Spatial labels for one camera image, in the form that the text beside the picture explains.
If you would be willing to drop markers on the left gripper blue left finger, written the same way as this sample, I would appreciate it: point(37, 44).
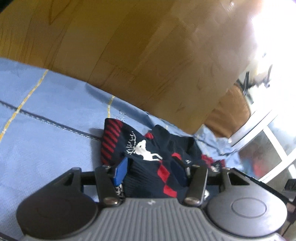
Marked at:
point(120, 171)

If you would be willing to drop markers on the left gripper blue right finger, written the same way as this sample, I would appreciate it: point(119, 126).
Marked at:
point(181, 171)

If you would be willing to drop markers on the navy red reindeer sweater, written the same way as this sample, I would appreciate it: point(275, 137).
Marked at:
point(149, 173)

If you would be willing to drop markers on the brown cushion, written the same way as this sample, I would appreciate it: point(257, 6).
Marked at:
point(230, 114)

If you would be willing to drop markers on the white framed window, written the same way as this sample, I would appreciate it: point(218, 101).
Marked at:
point(266, 144)

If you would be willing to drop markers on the blue bed sheet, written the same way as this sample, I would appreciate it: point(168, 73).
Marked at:
point(52, 122)

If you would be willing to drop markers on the wooden headboard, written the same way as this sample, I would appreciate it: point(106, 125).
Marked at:
point(174, 59)

